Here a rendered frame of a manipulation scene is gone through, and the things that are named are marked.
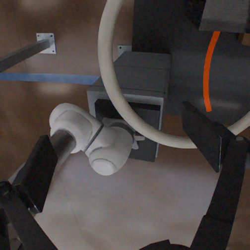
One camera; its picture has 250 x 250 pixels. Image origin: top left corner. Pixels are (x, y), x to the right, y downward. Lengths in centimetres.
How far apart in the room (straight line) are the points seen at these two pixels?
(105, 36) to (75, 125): 46
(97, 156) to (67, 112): 22
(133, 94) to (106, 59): 58
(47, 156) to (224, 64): 165
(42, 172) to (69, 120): 64
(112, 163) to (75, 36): 134
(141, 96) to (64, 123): 39
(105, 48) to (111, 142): 51
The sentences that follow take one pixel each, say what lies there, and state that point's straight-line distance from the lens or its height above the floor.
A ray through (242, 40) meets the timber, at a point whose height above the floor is 14.
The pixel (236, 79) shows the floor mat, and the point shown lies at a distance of 181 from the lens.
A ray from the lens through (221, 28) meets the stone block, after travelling 106.
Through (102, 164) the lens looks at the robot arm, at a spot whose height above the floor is 113.
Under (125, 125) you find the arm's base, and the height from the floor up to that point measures 88.
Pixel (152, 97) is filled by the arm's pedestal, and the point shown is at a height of 80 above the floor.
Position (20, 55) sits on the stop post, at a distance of 172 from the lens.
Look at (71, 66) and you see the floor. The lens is 199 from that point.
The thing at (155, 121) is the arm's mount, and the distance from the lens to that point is 95.
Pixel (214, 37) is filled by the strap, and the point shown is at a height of 2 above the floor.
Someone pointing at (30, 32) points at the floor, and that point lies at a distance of 216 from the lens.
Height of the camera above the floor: 164
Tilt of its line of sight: 51 degrees down
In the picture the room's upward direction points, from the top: 156 degrees counter-clockwise
